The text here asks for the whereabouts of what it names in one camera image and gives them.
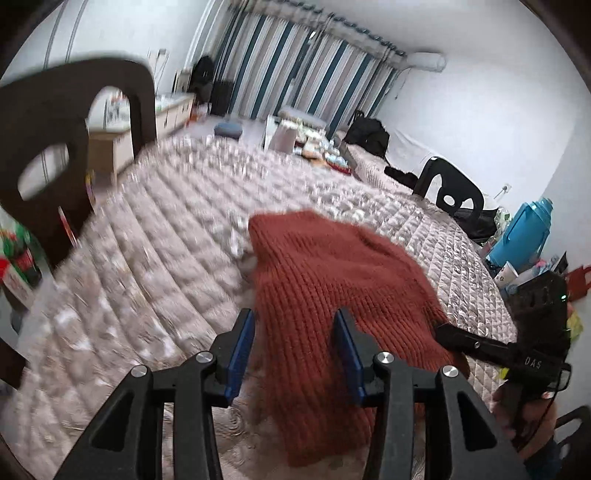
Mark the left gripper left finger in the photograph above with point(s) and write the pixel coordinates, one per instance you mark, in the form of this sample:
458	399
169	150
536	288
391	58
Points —
124	440

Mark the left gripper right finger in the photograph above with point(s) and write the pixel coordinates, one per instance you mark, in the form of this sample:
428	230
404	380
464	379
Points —
463	439

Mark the right hand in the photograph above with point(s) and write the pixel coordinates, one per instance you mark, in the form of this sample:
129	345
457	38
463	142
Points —
539	418

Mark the red gift bag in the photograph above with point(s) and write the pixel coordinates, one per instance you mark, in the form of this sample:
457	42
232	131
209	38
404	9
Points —
578	283

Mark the white paper cup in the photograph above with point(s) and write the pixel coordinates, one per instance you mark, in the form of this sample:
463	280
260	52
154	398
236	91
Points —
506	275

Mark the blue thermos jug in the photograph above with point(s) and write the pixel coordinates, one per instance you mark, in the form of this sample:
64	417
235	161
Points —
523	240

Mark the beige quilted table cover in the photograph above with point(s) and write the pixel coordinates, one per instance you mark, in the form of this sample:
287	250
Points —
163	266

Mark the dark chair right side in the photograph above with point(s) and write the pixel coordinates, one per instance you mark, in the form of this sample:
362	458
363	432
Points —
456	188

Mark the red green snack packages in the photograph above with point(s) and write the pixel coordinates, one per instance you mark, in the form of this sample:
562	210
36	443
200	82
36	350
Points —
20	274

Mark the black bag on sofa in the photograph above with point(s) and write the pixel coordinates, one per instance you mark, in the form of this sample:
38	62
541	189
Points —
370	134

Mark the white low cabinet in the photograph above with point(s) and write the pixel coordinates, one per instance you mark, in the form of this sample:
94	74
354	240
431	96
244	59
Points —
116	135

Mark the white air conditioner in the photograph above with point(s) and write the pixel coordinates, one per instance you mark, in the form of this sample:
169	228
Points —
427	61

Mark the pink white container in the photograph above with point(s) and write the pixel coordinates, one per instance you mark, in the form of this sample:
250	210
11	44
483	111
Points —
283	140

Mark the black speaker box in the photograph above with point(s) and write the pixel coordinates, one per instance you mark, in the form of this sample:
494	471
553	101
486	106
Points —
221	95

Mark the black backpack by curtain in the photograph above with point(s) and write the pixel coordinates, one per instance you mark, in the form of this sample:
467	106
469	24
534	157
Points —
201	79

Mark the striped blue grey curtains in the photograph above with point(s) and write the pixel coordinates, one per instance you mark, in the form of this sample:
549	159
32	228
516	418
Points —
297	54

